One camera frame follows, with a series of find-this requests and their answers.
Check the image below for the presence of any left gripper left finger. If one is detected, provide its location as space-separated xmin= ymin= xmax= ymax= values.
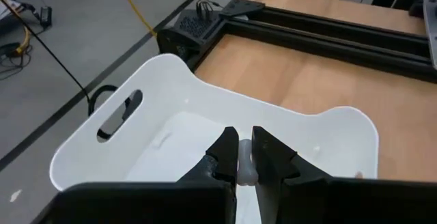
xmin=32 ymin=126 xmax=240 ymax=224

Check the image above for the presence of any black power adapter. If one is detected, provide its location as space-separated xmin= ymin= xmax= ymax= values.
xmin=38 ymin=5 xmax=54 ymax=29

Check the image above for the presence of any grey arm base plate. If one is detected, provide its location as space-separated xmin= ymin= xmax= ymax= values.
xmin=422 ymin=0 xmax=437 ymax=70

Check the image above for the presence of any black floor cable pile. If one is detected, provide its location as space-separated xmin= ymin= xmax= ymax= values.
xmin=0 ymin=25 xmax=35 ymax=81

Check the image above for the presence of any white paper scrap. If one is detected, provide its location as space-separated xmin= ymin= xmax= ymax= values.
xmin=9 ymin=188 xmax=23 ymax=204

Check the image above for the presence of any black aluminium table frame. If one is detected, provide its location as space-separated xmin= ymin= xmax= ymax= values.
xmin=191 ymin=0 xmax=437 ymax=83

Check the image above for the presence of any black coiled cable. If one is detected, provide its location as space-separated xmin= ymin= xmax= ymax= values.
xmin=0 ymin=0 xmax=144 ymax=141

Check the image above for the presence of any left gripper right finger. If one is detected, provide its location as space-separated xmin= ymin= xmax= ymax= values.
xmin=251 ymin=125 xmax=437 ymax=224

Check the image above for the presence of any long yellow cable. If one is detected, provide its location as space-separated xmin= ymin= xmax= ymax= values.
xmin=112 ymin=0 xmax=158 ymax=37

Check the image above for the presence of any small white plastic bone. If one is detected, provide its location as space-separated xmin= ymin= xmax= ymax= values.
xmin=236 ymin=138 xmax=259 ymax=186

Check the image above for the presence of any white plastic bin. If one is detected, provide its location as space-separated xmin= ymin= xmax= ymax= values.
xmin=49 ymin=53 xmax=380 ymax=224

